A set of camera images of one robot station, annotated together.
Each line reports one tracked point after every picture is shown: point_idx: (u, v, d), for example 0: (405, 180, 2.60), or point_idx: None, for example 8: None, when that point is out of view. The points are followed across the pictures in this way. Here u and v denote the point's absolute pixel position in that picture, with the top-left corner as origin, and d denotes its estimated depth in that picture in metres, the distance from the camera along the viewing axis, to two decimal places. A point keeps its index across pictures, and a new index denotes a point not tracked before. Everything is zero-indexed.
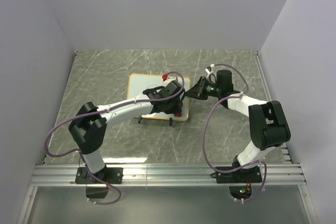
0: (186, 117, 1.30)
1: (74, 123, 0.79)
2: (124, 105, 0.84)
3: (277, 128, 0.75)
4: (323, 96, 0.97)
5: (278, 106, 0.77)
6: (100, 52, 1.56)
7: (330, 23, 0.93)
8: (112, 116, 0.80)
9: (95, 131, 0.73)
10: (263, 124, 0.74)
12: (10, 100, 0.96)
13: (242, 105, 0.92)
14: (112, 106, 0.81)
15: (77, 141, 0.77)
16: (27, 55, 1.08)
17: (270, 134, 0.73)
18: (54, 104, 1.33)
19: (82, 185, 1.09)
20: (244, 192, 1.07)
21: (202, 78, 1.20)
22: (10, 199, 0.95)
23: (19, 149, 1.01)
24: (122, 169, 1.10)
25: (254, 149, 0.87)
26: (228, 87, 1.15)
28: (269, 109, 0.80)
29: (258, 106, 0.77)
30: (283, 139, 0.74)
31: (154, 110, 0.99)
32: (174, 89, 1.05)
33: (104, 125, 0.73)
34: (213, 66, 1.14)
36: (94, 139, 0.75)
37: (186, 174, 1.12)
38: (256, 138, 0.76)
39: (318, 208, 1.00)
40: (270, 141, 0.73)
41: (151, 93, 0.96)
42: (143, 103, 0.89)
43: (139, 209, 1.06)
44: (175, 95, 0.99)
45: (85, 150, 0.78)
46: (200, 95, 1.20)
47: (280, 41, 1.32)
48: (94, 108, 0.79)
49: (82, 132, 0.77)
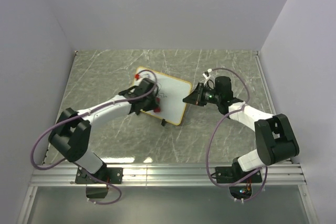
0: (178, 121, 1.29)
1: (54, 132, 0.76)
2: (103, 106, 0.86)
3: (286, 144, 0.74)
4: (323, 97, 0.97)
5: (285, 120, 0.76)
6: (100, 52, 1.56)
7: (328, 25, 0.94)
8: (93, 118, 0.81)
9: (81, 135, 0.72)
10: (272, 141, 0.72)
12: (10, 100, 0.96)
13: (244, 117, 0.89)
14: (92, 108, 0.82)
15: (62, 150, 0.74)
16: (27, 55, 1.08)
17: (279, 151, 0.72)
18: (54, 104, 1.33)
19: (82, 185, 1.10)
20: (244, 192, 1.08)
21: (199, 85, 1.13)
22: (10, 200, 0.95)
23: (19, 149, 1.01)
24: (122, 169, 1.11)
25: (258, 159, 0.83)
26: (229, 96, 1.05)
28: (275, 123, 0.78)
29: (265, 121, 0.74)
30: (292, 154, 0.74)
31: (133, 109, 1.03)
32: (147, 87, 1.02)
33: (88, 127, 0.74)
34: (210, 70, 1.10)
36: (80, 144, 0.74)
37: (186, 174, 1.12)
38: (264, 155, 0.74)
39: (318, 208, 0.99)
40: (279, 158, 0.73)
41: (127, 93, 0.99)
42: (121, 104, 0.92)
43: (139, 209, 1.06)
44: (148, 93, 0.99)
45: (71, 158, 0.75)
46: (198, 102, 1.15)
47: (280, 41, 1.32)
48: (74, 113, 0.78)
49: (65, 140, 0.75)
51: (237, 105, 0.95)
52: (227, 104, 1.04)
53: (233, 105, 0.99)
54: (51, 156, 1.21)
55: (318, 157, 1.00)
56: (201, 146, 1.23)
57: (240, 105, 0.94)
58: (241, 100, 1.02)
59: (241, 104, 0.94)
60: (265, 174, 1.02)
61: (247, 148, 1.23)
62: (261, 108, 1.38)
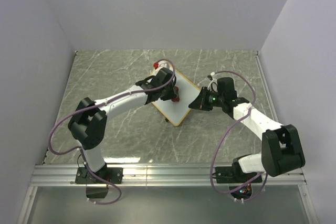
0: (177, 122, 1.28)
1: (73, 120, 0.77)
2: (120, 97, 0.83)
3: (292, 156, 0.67)
4: (324, 98, 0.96)
5: (295, 132, 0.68)
6: (100, 52, 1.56)
7: (328, 24, 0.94)
8: (109, 109, 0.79)
9: (97, 125, 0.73)
10: (278, 154, 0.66)
12: (10, 100, 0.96)
13: (251, 123, 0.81)
14: (109, 99, 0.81)
15: (79, 138, 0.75)
16: (27, 56, 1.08)
17: (284, 163, 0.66)
18: (54, 103, 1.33)
19: (82, 185, 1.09)
20: (244, 192, 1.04)
21: (202, 88, 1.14)
22: (10, 200, 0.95)
23: (19, 148, 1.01)
24: (122, 169, 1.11)
25: (261, 164, 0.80)
26: (232, 95, 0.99)
28: (282, 132, 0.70)
29: (273, 132, 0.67)
30: (297, 167, 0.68)
31: (149, 100, 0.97)
32: (165, 77, 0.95)
33: (105, 117, 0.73)
34: (214, 74, 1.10)
36: (96, 132, 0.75)
37: (186, 174, 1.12)
38: (268, 166, 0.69)
39: (318, 208, 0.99)
40: (284, 171, 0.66)
41: (144, 84, 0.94)
42: (137, 94, 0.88)
43: (139, 210, 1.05)
44: (167, 83, 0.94)
45: (88, 147, 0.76)
46: (202, 105, 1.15)
47: (280, 41, 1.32)
48: (92, 103, 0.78)
49: (82, 128, 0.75)
51: (242, 107, 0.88)
52: (231, 103, 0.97)
53: (238, 106, 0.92)
54: (51, 156, 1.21)
55: (318, 157, 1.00)
56: (201, 146, 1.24)
57: (246, 108, 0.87)
58: (245, 100, 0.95)
59: (248, 106, 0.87)
60: (264, 181, 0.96)
61: (247, 148, 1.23)
62: (261, 108, 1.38)
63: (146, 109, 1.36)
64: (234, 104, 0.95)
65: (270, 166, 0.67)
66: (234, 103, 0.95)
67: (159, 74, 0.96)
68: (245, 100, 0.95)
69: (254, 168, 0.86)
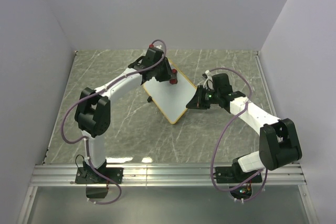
0: (173, 120, 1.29)
1: (79, 111, 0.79)
2: (117, 81, 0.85)
3: (290, 150, 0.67)
4: (324, 97, 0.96)
5: (292, 126, 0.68)
6: (100, 52, 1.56)
7: (329, 23, 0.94)
8: (111, 94, 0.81)
9: (103, 110, 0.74)
10: (276, 148, 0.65)
12: (10, 101, 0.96)
13: (249, 118, 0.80)
14: (108, 85, 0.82)
15: (87, 126, 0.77)
16: (27, 56, 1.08)
17: (282, 158, 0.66)
18: (54, 104, 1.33)
19: (81, 185, 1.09)
20: (244, 192, 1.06)
21: (198, 87, 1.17)
22: (10, 200, 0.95)
23: (19, 148, 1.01)
24: (122, 169, 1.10)
25: (260, 162, 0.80)
26: (228, 89, 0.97)
28: (280, 127, 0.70)
29: (271, 128, 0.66)
30: (294, 160, 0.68)
31: (144, 81, 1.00)
32: (154, 56, 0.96)
33: (108, 102, 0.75)
34: (209, 72, 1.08)
36: (104, 117, 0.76)
37: (186, 174, 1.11)
38: (266, 161, 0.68)
39: (319, 208, 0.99)
40: (281, 164, 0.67)
41: (136, 65, 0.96)
42: (133, 76, 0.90)
43: (139, 210, 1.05)
44: (158, 63, 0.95)
45: (99, 132, 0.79)
46: (199, 104, 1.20)
47: (280, 41, 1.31)
48: (93, 91, 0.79)
49: (88, 117, 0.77)
51: (239, 102, 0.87)
52: (227, 97, 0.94)
53: (235, 100, 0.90)
54: (51, 156, 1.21)
55: (318, 157, 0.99)
56: (201, 146, 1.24)
57: (243, 102, 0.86)
58: (242, 94, 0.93)
59: (244, 101, 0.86)
60: (264, 180, 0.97)
61: (247, 148, 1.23)
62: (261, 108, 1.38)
63: (146, 109, 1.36)
64: (230, 98, 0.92)
65: (269, 160, 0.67)
66: (230, 97, 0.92)
67: (148, 53, 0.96)
68: (242, 95, 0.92)
69: (253, 167, 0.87)
